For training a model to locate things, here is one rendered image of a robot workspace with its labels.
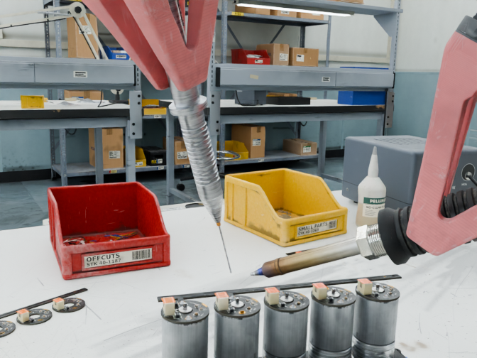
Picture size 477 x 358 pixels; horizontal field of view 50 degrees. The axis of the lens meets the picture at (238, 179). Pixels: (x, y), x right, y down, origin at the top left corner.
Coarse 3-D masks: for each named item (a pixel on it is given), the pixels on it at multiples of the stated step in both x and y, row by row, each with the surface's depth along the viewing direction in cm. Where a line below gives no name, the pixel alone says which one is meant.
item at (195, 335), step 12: (180, 312) 26; (168, 324) 26; (180, 324) 25; (192, 324) 26; (204, 324) 26; (168, 336) 26; (180, 336) 26; (192, 336) 26; (204, 336) 26; (168, 348) 26; (180, 348) 26; (192, 348) 26; (204, 348) 26
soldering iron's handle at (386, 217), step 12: (456, 192) 20; (468, 192) 20; (444, 204) 20; (456, 204) 20; (468, 204) 20; (384, 216) 21; (396, 216) 21; (408, 216) 21; (444, 216) 20; (384, 228) 21; (396, 228) 21; (384, 240) 21; (396, 240) 21; (408, 240) 21; (396, 252) 21; (408, 252) 21; (420, 252) 21; (396, 264) 22
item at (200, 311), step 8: (176, 304) 27; (192, 304) 27; (200, 304) 27; (160, 312) 26; (192, 312) 26; (200, 312) 26; (208, 312) 26; (168, 320) 26; (176, 320) 25; (184, 320) 25; (192, 320) 26; (200, 320) 26
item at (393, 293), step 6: (372, 282) 31; (384, 288) 30; (390, 288) 30; (396, 288) 30; (360, 294) 29; (372, 294) 29; (378, 294) 29; (384, 294) 29; (390, 294) 29; (396, 294) 29; (378, 300) 28; (384, 300) 28; (390, 300) 29
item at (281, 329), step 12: (288, 300) 28; (264, 312) 28; (276, 312) 27; (300, 312) 27; (264, 324) 28; (276, 324) 27; (288, 324) 27; (300, 324) 27; (264, 336) 28; (276, 336) 27; (288, 336) 27; (300, 336) 28; (264, 348) 28; (276, 348) 28; (288, 348) 27; (300, 348) 28
